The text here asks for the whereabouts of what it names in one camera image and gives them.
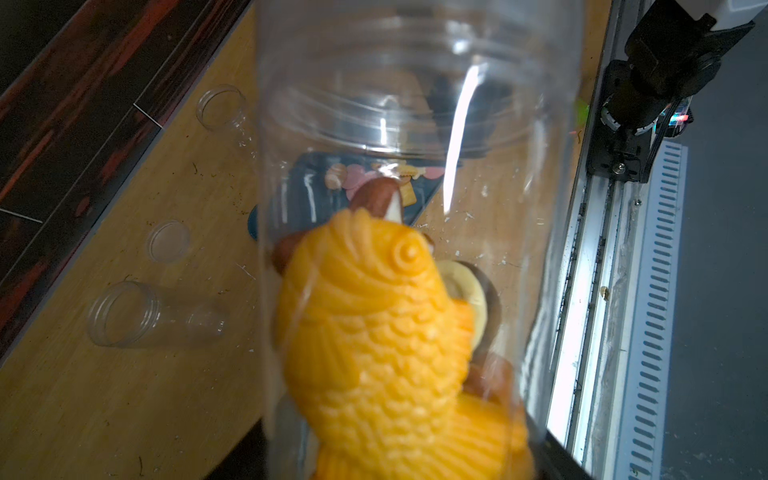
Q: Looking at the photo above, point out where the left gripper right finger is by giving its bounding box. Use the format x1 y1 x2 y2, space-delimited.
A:
527 419 591 480

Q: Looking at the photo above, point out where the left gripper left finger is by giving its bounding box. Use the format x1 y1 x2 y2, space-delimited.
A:
205 420 267 480

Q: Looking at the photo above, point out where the clear jar with cookies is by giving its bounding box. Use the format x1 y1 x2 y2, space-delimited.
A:
196 84 256 160

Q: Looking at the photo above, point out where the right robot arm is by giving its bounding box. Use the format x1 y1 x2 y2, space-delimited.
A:
601 0 767 135

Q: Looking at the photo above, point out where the yellow fish shaped cookie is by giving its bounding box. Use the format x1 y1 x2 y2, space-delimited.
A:
273 209 535 479

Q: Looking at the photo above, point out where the teal plastic tray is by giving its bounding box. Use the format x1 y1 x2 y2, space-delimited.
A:
247 152 445 241

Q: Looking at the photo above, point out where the brown mushroom cookie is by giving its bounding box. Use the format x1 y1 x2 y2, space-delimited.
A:
349 177 403 224

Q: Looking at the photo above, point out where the ring shaped cookie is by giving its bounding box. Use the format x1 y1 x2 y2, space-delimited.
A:
437 260 488 350

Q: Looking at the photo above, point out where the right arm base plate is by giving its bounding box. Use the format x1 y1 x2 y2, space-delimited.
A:
587 60 693 183

